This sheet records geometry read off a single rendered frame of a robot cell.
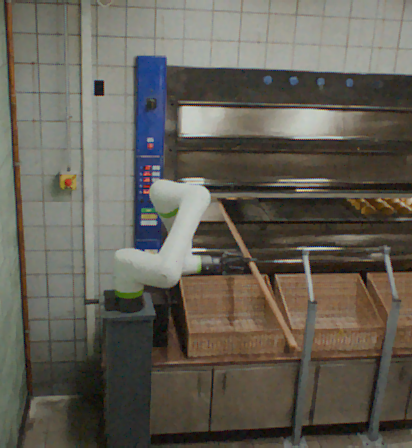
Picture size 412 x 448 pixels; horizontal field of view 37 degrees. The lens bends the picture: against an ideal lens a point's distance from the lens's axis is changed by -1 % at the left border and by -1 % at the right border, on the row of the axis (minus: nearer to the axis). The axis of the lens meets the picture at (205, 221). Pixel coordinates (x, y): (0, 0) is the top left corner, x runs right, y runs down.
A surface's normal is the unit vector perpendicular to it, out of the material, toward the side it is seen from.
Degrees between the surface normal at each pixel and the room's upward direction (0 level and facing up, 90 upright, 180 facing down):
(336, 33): 90
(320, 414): 91
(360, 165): 70
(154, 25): 90
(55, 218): 90
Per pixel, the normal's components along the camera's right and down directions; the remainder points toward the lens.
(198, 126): 0.15, 0.00
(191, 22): 0.14, 0.35
